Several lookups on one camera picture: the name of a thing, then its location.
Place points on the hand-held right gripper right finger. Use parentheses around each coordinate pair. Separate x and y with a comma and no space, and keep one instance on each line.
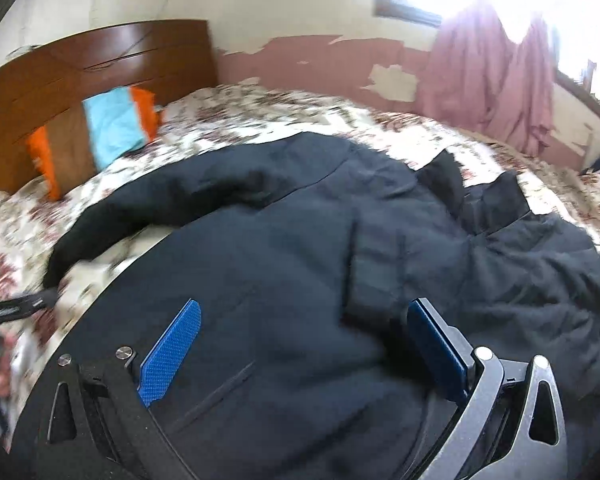
(432,345)

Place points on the black jacket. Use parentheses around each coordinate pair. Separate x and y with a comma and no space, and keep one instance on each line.
(305,260)

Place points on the wooden headboard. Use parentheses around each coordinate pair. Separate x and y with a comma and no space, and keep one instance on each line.
(55,75)

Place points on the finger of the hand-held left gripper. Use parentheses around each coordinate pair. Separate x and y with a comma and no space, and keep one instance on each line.
(15,308)

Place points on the pink curtain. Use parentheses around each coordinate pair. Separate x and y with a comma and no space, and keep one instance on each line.
(460,85)
(530,90)

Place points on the orange brown blue striped pillow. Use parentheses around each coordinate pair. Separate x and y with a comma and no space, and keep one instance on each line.
(115,125)

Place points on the wooden framed window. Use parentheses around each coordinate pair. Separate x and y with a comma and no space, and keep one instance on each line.
(405,12)

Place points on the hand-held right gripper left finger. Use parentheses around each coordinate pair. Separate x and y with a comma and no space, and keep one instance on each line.
(172,350)

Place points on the floral bedsheet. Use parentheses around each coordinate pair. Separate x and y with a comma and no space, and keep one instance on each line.
(280,115)

